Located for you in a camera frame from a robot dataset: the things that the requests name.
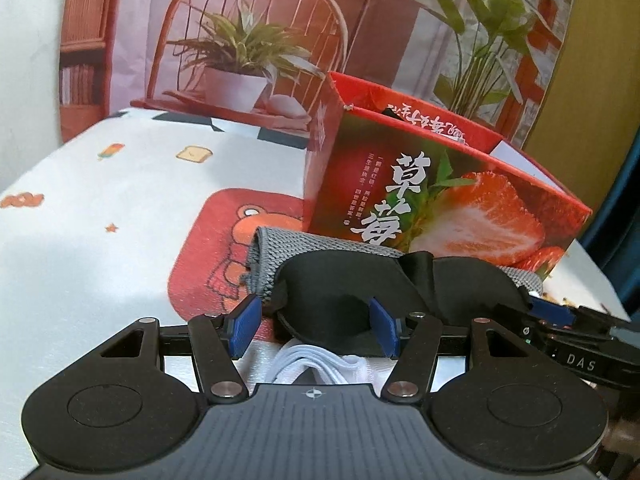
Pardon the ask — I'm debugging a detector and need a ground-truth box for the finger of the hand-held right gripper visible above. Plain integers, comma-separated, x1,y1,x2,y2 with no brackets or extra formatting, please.
495,304,552,357
529,294,617,339

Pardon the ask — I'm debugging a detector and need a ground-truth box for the white marble pattern panel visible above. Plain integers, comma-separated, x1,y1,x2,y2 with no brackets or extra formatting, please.
0,0,76,193

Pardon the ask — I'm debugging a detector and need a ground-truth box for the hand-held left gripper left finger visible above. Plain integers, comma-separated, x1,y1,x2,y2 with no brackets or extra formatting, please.
101,294,263,404

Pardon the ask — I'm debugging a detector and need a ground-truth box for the white cartoon print tablecloth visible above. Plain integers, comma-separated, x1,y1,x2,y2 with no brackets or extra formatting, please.
0,107,632,462

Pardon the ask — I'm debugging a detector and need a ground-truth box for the red strawberry print cardboard box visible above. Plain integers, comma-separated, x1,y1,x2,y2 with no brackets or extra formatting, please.
302,71,594,282

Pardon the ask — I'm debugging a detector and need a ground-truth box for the white cloth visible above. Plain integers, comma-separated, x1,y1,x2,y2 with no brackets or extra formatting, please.
267,342,402,387

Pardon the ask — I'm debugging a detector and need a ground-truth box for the printed room scene backdrop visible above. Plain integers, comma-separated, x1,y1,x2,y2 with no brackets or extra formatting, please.
59,0,582,152

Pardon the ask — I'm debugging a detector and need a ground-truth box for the black eye mask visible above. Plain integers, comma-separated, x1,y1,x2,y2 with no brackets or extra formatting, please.
275,250,534,359

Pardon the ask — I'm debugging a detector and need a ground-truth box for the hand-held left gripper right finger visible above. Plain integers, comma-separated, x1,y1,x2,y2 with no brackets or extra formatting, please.
368,298,532,404

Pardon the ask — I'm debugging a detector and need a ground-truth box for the blue curved tube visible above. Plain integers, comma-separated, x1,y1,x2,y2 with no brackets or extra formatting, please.
582,125,640,312

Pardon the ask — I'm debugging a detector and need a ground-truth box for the grey knitted cloth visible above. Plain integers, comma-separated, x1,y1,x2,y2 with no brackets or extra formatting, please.
240,226,544,312

